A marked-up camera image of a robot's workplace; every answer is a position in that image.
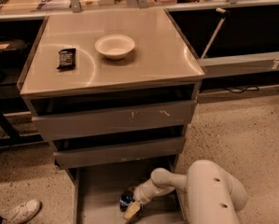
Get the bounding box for grey top drawer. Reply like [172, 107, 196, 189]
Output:
[33, 100, 197, 141]

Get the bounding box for grey drawer cabinet with counter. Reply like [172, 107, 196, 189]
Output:
[19, 7, 204, 217]

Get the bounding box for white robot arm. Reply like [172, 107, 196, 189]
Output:
[123, 160, 247, 224]

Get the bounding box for white paper bowl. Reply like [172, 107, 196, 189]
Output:
[95, 35, 135, 60]

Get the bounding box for blue pepsi can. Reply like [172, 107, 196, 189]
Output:
[119, 190, 134, 212]

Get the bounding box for grey middle drawer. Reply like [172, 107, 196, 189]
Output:
[54, 136, 185, 169]

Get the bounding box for black snack bar packet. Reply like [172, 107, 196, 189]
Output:
[57, 49, 76, 70]

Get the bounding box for white sneaker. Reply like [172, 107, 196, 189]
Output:
[2, 199, 42, 224]

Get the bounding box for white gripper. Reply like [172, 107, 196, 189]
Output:
[123, 179, 163, 220]

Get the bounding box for black cable on floor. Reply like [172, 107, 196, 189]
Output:
[224, 85, 260, 94]

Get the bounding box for grey open bottom drawer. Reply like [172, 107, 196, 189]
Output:
[73, 157, 188, 224]

